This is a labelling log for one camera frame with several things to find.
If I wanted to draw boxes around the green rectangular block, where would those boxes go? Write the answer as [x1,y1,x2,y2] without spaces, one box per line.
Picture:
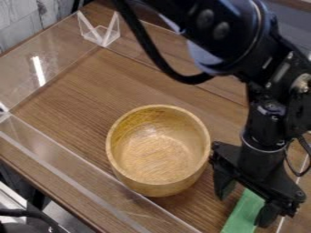
[221,189,264,233]

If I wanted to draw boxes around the clear acrylic corner bracket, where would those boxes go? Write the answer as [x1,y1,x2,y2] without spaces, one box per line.
[75,11,120,47]

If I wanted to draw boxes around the black cable lower left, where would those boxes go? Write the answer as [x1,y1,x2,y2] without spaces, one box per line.
[0,208,58,228]

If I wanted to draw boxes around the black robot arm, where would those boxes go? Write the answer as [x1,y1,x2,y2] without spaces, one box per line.
[122,0,311,228]

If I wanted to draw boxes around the black metal frame piece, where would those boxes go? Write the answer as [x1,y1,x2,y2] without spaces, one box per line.
[25,202,61,233]

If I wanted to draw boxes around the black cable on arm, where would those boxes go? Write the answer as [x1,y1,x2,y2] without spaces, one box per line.
[110,0,216,86]

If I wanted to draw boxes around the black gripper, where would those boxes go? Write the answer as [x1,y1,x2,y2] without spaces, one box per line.
[209,130,306,228]

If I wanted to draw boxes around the brown wooden bowl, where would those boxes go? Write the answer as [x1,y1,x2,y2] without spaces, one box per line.
[105,105,210,198]

